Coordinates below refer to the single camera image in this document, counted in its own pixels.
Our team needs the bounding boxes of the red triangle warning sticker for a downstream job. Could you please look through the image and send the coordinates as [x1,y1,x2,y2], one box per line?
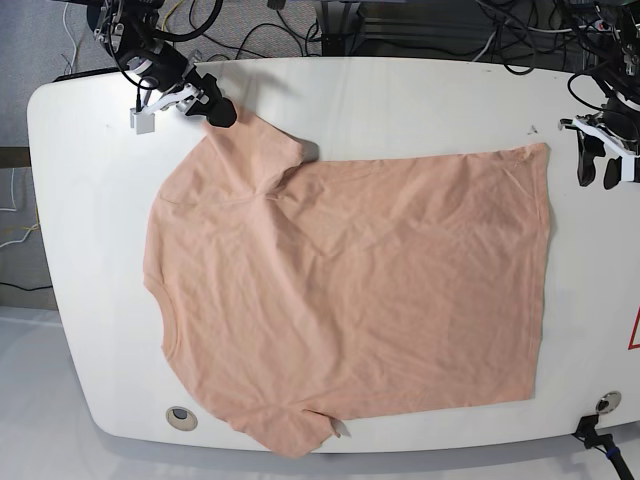
[628,309,640,350]

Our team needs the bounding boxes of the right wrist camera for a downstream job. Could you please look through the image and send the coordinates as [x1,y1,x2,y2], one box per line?
[130,108,155,135]

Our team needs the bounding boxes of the tangled black cables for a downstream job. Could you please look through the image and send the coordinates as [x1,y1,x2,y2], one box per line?
[189,0,566,64]

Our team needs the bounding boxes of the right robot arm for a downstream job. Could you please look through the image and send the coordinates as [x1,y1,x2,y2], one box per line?
[87,1,237,134]

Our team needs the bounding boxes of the left table cable grommet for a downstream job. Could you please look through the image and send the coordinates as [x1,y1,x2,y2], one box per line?
[166,406,198,432]

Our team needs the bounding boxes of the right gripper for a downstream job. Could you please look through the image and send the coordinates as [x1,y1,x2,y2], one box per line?
[144,47,237,127]

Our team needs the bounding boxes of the right table cable grommet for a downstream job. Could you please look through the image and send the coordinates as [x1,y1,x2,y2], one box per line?
[596,391,622,415]

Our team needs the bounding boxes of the black clamp mount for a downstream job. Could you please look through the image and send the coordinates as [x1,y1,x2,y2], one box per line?
[572,414,634,480]

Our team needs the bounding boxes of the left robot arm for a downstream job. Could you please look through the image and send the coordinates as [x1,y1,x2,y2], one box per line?
[556,1,639,190]

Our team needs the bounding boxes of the peach T-shirt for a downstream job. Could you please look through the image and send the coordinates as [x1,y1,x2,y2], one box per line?
[143,115,551,456]

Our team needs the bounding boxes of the yellow cable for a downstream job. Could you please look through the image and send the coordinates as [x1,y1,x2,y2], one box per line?
[158,0,185,32]

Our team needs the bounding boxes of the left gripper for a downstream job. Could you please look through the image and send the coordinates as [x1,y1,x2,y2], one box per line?
[559,94,639,189]

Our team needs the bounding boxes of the table cable grommet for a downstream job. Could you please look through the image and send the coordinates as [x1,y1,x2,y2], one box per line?
[166,406,198,432]
[596,391,622,415]

